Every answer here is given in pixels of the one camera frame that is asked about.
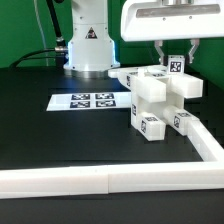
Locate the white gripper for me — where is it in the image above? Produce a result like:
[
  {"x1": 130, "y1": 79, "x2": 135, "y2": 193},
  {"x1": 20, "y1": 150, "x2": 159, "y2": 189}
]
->
[{"x1": 121, "y1": 0, "x2": 224, "y2": 66}]

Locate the white tagged cube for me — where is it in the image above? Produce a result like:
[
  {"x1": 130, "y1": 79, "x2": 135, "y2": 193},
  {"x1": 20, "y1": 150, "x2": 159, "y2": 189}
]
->
[{"x1": 167, "y1": 55, "x2": 185, "y2": 74}]

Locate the white chair back frame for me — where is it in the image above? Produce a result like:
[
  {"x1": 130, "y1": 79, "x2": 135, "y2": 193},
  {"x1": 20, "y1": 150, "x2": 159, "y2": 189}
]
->
[{"x1": 108, "y1": 65, "x2": 203, "y2": 103}]

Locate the white chair seat plate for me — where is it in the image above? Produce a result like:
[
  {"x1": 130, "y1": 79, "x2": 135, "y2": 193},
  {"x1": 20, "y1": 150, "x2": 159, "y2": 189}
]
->
[{"x1": 131, "y1": 92, "x2": 184, "y2": 129}]

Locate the white tag sheet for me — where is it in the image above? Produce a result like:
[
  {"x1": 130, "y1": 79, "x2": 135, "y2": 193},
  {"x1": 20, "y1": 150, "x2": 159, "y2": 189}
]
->
[{"x1": 47, "y1": 92, "x2": 131, "y2": 111}]

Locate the black cable on base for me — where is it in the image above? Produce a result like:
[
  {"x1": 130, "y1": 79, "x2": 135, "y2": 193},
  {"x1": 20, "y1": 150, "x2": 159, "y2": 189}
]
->
[{"x1": 9, "y1": 0, "x2": 69, "y2": 69}]

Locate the white U-shaped fence rail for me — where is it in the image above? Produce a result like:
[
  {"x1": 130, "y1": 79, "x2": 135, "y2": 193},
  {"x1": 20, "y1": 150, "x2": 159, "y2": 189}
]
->
[{"x1": 0, "y1": 121, "x2": 224, "y2": 199}]

